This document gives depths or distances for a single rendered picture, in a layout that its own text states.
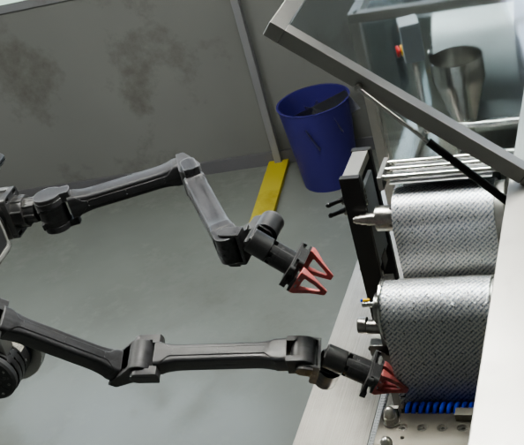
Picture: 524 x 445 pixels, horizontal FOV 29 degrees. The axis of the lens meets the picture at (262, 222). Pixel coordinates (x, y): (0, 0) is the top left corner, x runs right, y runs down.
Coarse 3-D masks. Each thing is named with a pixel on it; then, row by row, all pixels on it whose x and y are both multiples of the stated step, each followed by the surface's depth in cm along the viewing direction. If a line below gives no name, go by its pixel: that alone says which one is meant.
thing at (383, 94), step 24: (288, 0) 182; (288, 24) 177; (288, 48) 175; (312, 48) 174; (336, 72) 176; (360, 72) 175; (384, 96) 175; (408, 96) 176; (432, 120) 175; (432, 144) 176; (456, 144) 177; (480, 144) 175; (456, 168) 178; (504, 168) 176
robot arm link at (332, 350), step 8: (328, 344) 230; (328, 352) 228; (336, 352) 228; (344, 352) 228; (328, 360) 227; (336, 360) 227; (344, 360) 227; (320, 368) 232; (328, 368) 229; (336, 368) 228
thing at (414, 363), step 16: (400, 352) 223; (416, 352) 222; (432, 352) 221; (448, 352) 220; (464, 352) 218; (480, 352) 217; (400, 368) 226; (416, 368) 225; (432, 368) 223; (448, 368) 222; (464, 368) 221; (416, 384) 227; (432, 384) 226; (448, 384) 224; (464, 384) 223; (400, 400) 231; (416, 400) 230; (432, 400) 228; (448, 400) 227; (464, 400) 226
